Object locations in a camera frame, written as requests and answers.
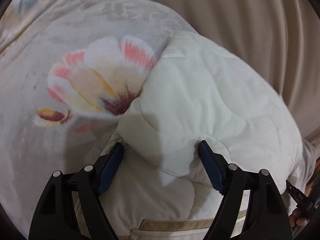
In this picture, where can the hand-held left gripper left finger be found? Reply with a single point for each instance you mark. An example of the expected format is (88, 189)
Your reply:
(111, 166)

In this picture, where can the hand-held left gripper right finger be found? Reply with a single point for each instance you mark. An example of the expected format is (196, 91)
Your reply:
(209, 166)

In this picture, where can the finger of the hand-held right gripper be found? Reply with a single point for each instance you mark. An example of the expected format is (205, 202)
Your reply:
(298, 197)

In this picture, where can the person's right hand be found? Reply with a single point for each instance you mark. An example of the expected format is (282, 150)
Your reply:
(297, 218)

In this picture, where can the floral fleece blanket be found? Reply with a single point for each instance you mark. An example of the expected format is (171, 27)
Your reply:
(75, 55)

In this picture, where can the beige sofa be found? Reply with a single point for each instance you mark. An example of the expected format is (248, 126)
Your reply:
(237, 12)

